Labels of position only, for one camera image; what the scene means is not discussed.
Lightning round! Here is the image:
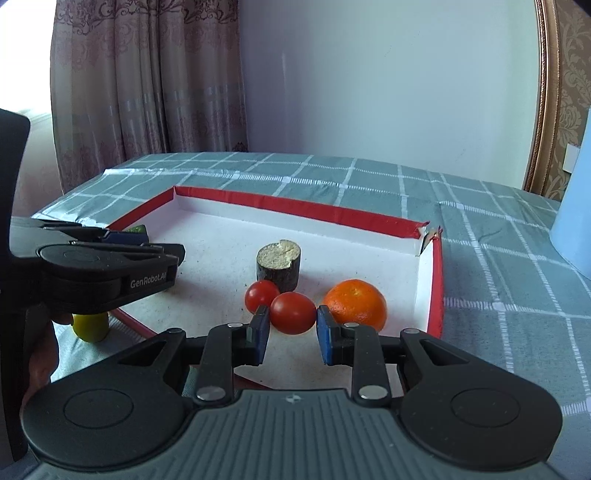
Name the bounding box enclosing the green cucumber piece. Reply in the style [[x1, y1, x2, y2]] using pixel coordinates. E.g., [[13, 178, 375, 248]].
[[126, 224, 147, 233]]

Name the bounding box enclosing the orange mandarin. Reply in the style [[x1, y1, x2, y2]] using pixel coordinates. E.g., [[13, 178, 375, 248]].
[[322, 279, 388, 332]]

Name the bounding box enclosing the red cherry tomato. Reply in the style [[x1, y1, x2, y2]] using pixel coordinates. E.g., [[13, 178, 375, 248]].
[[270, 292, 317, 335], [245, 280, 280, 314]]

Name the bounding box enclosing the small green tomato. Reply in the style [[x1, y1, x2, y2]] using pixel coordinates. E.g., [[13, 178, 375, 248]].
[[72, 312, 109, 343]]

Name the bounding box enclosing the dark eggplant piece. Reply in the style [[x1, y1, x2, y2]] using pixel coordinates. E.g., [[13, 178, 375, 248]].
[[256, 239, 301, 293]]

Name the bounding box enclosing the person's left hand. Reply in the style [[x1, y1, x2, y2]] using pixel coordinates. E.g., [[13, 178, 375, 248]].
[[20, 313, 73, 411]]

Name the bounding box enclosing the red shallow cardboard box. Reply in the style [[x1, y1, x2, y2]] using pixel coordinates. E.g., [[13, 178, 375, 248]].
[[103, 185, 446, 393]]

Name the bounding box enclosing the brown patterned curtain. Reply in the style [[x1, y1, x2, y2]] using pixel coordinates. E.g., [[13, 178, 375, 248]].
[[50, 1, 247, 192]]

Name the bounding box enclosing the green plaid tablecloth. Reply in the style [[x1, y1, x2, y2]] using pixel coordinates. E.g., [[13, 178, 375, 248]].
[[32, 151, 591, 467]]

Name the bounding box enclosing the blue electric kettle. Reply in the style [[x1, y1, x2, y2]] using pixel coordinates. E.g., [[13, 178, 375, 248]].
[[550, 116, 591, 278]]

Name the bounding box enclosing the gold framed padded headboard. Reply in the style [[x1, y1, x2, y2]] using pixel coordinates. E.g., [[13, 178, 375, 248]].
[[522, 1, 590, 201]]

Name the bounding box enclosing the white wall switch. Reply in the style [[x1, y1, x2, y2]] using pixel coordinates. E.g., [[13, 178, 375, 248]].
[[563, 143, 580, 174]]

